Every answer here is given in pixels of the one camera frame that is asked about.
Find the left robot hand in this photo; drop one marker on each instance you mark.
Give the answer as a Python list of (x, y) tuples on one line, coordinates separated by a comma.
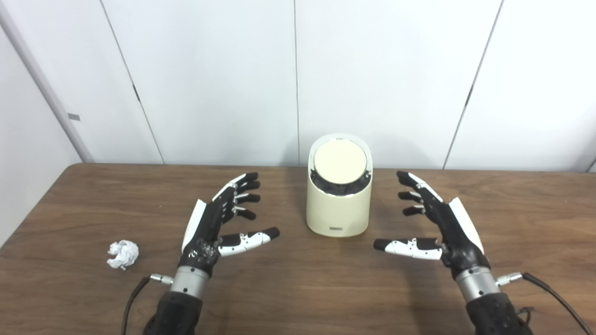
[(205, 232)]

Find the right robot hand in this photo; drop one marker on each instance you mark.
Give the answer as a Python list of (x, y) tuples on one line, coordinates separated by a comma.
[(458, 237)]

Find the white paper ball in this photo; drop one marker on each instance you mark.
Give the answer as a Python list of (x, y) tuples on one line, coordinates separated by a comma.
[(123, 253)]

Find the cream desktop trash bin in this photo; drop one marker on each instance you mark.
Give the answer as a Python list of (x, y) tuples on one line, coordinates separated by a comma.
[(337, 209)]

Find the cream round bin lid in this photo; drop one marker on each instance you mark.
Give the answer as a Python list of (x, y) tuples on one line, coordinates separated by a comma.
[(340, 160)]

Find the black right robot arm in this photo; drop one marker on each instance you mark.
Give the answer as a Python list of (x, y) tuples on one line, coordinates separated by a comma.
[(493, 311)]

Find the black bin liner bag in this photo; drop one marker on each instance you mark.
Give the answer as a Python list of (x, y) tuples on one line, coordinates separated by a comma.
[(340, 188)]

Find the grey wall corner post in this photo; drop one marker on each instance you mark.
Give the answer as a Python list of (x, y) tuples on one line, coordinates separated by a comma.
[(48, 88)]

